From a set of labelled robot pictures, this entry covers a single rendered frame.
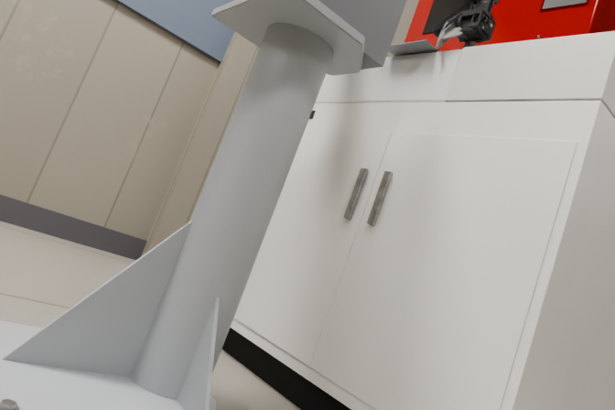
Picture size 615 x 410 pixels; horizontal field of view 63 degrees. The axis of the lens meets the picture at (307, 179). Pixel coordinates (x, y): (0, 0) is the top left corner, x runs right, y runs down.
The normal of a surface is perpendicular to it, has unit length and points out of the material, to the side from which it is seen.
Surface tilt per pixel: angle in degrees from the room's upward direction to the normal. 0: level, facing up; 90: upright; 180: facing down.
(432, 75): 90
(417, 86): 90
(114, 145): 90
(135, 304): 90
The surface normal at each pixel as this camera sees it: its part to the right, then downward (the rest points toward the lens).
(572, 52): -0.70, -0.36
